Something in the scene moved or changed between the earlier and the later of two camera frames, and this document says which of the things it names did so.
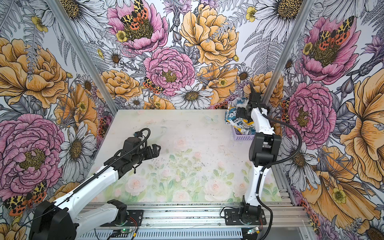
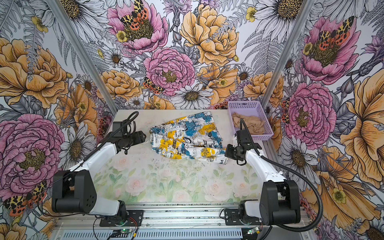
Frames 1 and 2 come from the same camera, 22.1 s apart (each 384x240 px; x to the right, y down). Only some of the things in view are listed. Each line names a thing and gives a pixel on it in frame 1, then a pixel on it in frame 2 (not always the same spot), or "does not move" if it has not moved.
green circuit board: x=124 y=230 does not move
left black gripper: x=149 y=154 -> x=141 y=137
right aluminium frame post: x=289 y=51 does not move
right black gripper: x=240 y=114 -> x=228 y=152
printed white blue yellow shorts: x=242 y=125 -> x=195 y=137
